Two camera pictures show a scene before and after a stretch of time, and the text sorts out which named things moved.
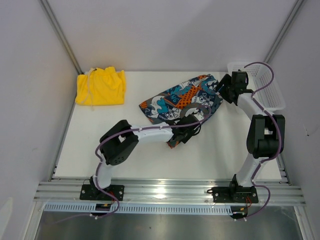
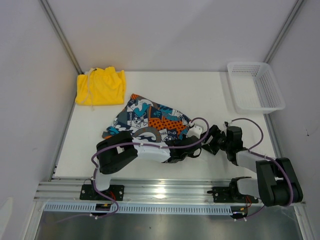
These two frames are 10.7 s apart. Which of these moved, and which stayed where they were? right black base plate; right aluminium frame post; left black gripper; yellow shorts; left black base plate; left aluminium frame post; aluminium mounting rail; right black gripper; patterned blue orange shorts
Moved: right black gripper; left black gripper; patterned blue orange shorts
Stayed: yellow shorts; aluminium mounting rail; right aluminium frame post; left black base plate; left aluminium frame post; right black base plate
